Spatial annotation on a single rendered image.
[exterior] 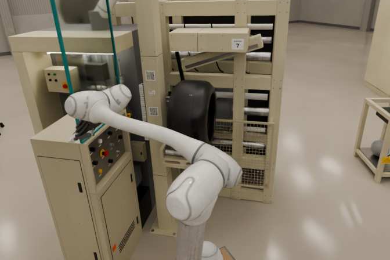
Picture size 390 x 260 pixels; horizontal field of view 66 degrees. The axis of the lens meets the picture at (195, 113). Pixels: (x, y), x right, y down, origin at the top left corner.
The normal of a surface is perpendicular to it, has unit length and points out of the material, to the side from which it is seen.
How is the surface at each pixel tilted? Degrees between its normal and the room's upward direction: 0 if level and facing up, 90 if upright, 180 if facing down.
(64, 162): 90
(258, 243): 0
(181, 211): 83
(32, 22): 90
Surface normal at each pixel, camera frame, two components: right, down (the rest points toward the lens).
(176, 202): -0.54, 0.29
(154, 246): -0.04, -0.92
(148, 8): -0.23, 0.40
